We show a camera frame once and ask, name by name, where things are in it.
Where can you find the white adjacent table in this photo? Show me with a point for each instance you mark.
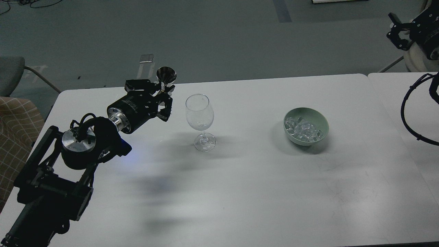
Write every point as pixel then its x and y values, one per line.
pixel 422 115

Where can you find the grey metal floor plate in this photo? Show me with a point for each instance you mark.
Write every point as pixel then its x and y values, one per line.
pixel 146 58

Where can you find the pile of clear ice cubes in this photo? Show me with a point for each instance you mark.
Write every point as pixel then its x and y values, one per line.
pixel 302 129

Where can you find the clear wine glass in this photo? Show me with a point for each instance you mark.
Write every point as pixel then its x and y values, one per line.
pixel 200 116

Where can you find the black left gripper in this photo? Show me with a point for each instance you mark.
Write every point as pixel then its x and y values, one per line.
pixel 141 103

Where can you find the green ceramic bowl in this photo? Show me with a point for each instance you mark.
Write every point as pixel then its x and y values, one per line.
pixel 313 116

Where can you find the beige checkered cushion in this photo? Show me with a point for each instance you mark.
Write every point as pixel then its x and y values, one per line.
pixel 20 125

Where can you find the grey chair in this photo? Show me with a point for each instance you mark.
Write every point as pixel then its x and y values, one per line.
pixel 11 71

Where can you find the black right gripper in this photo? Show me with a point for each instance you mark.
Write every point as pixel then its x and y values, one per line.
pixel 425 33

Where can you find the steel cocktail jigger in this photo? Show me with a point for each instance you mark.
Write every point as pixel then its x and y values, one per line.
pixel 166 75

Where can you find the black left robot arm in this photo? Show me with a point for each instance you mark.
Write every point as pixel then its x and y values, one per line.
pixel 57 182

